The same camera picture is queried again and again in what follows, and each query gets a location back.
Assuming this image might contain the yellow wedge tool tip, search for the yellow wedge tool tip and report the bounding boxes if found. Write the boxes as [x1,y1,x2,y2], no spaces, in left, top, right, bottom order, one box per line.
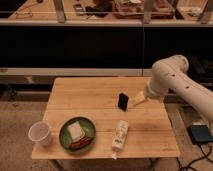
[133,91,147,106]

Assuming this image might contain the black eraser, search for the black eraser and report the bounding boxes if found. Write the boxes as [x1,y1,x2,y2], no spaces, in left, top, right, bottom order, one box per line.
[118,93,129,111]

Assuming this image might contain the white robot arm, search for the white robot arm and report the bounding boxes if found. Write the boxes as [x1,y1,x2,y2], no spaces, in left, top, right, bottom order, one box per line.
[133,55,213,123]

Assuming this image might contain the wooden table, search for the wooden table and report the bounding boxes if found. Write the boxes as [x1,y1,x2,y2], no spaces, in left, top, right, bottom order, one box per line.
[32,77,180,159]

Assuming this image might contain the white squeeze bottle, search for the white squeeze bottle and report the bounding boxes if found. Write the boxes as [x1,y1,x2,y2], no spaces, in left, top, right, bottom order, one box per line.
[112,120,129,160]

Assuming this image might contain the blue box on floor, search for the blue box on floor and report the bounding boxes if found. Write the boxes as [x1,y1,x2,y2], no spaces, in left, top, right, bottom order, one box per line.
[187,125,213,144]

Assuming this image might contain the bacon strips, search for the bacon strips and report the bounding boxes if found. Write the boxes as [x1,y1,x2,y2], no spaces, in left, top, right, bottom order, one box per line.
[70,137,93,150]

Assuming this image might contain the white bread slice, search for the white bread slice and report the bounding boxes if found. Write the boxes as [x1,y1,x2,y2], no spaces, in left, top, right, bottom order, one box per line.
[67,121,85,142]

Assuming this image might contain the green plate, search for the green plate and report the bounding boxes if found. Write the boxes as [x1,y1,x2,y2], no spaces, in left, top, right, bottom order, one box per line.
[59,117,96,155]

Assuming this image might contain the tray with food items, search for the tray with food items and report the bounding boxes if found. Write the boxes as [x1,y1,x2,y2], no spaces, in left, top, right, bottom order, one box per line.
[113,0,175,19]

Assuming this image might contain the white paper cup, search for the white paper cup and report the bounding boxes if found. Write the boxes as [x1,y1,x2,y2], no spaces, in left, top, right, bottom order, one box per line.
[28,121,52,146]

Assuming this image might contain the black cable on floor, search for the black cable on floor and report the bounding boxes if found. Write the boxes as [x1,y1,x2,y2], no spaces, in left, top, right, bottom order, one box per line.
[176,141,213,171]

